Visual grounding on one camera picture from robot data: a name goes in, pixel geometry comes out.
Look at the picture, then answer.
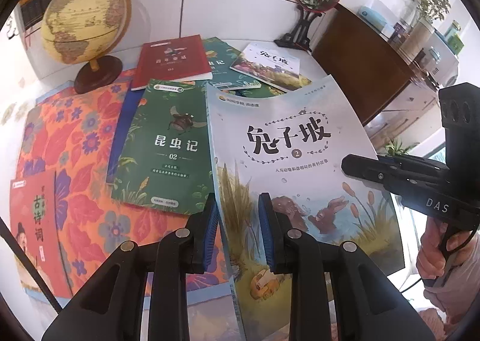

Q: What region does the right sleeve forearm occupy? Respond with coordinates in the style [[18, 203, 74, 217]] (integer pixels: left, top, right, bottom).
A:
[[424, 243, 479, 326]]

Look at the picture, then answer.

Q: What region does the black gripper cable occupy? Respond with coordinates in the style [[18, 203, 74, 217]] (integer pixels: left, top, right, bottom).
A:
[[397, 224, 480, 295]]

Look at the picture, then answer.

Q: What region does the floral orange table mat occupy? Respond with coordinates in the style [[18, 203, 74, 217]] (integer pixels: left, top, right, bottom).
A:
[[14, 70, 186, 297]]

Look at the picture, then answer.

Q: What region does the white rabbit hill book 2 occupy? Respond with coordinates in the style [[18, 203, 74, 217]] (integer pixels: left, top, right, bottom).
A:
[[206, 76, 404, 340]]

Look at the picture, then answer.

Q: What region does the white rabbit hill book far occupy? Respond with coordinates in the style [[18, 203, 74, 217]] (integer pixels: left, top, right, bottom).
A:
[[230, 42, 312, 92]]

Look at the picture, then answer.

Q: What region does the green insect book 02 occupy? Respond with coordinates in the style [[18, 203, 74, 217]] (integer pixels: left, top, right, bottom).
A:
[[112, 79, 213, 215]]

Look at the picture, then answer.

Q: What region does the light blue box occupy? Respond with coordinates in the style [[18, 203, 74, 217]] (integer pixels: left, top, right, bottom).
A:
[[357, 6, 387, 33]]

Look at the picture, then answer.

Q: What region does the right hand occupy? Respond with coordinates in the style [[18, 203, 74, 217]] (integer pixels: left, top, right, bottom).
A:
[[416, 217, 479, 280]]

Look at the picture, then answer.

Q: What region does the dark red fairy tale book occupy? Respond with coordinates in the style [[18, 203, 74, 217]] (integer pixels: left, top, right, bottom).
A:
[[130, 34, 213, 90]]

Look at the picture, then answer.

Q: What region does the antique yellow globe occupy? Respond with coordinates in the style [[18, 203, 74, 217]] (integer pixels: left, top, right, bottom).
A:
[[41, 0, 132, 94]]

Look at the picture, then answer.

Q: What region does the red poetry book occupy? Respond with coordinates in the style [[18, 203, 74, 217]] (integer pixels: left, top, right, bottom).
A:
[[10, 169, 72, 298]]

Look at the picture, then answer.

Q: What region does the green insect book 03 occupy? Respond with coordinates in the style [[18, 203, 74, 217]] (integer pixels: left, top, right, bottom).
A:
[[229, 82, 285, 99]]

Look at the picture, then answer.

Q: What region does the dark green insect book far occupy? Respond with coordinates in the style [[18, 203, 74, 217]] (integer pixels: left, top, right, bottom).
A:
[[202, 37, 261, 91]]

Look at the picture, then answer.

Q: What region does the large blue book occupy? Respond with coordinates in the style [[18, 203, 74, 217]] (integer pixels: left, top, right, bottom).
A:
[[106, 89, 144, 185]]

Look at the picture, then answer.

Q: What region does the dark wooden cabinet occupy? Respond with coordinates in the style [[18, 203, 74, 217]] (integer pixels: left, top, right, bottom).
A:
[[312, 4, 413, 125]]

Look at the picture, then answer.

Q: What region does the potted green plant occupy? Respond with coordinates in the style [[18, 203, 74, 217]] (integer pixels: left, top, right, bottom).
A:
[[400, 0, 451, 62]]

